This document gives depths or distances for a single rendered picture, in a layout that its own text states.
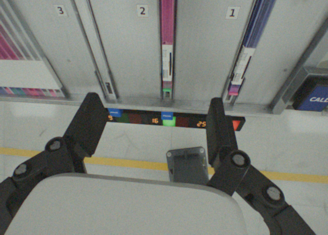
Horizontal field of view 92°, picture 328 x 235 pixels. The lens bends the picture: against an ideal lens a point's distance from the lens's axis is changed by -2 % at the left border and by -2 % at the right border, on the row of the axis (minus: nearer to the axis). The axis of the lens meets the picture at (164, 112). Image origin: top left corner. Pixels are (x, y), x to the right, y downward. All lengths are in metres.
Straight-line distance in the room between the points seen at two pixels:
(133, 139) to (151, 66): 0.86
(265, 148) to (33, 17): 1.18
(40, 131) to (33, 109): 0.16
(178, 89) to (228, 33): 0.12
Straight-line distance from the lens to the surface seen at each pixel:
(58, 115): 1.31
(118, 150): 1.14
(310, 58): 0.30
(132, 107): 0.31
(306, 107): 0.31
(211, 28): 0.24
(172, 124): 0.38
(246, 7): 0.24
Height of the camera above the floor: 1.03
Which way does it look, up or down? 85 degrees down
